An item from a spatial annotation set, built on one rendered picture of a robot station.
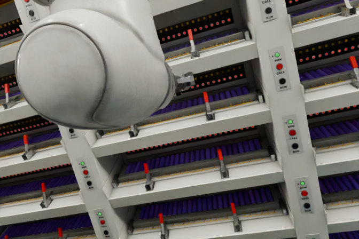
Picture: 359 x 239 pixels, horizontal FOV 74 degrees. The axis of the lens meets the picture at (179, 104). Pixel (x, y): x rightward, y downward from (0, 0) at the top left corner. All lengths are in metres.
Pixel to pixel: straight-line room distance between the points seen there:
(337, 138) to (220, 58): 0.46
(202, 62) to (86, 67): 0.58
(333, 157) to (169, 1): 0.68
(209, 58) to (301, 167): 0.43
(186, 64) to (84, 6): 0.53
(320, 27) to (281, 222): 0.62
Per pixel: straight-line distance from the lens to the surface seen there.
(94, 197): 0.97
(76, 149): 0.92
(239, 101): 0.81
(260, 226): 0.94
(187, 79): 0.43
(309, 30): 0.77
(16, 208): 1.24
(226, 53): 0.72
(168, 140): 0.79
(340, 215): 0.98
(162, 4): 0.76
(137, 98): 0.20
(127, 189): 0.94
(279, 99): 0.75
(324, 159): 0.87
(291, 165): 0.83
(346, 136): 0.93
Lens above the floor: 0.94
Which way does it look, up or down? 8 degrees down
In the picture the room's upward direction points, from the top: 15 degrees counter-clockwise
